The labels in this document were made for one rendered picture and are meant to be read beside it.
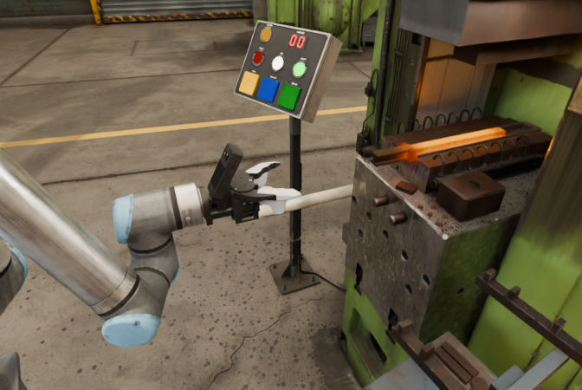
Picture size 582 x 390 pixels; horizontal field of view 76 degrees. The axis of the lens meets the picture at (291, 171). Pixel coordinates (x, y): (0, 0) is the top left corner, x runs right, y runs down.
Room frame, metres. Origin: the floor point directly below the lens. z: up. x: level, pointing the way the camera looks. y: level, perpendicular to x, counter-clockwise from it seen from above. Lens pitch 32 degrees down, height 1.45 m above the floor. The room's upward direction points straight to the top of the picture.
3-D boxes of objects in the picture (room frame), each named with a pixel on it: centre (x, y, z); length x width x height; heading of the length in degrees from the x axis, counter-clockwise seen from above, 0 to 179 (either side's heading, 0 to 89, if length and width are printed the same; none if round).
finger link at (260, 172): (0.74, 0.07, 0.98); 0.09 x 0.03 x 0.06; 144
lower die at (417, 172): (0.92, -0.49, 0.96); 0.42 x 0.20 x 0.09; 111
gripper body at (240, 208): (0.65, 0.13, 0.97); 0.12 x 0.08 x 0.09; 111
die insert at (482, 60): (0.92, -0.53, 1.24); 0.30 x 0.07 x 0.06; 111
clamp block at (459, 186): (0.70, -0.41, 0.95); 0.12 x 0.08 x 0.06; 111
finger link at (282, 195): (0.64, 0.02, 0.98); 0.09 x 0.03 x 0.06; 79
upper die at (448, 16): (0.92, -0.49, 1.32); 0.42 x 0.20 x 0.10; 111
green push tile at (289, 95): (1.18, 0.00, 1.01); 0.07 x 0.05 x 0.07; 46
